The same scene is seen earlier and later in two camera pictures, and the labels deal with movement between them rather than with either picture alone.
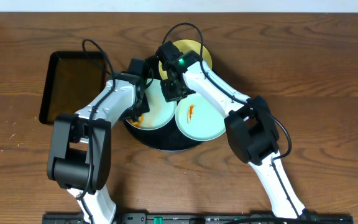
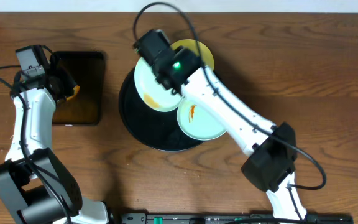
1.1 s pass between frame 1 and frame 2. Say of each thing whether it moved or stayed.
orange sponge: moved
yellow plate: stayed
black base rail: stayed
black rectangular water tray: stayed
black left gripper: moved
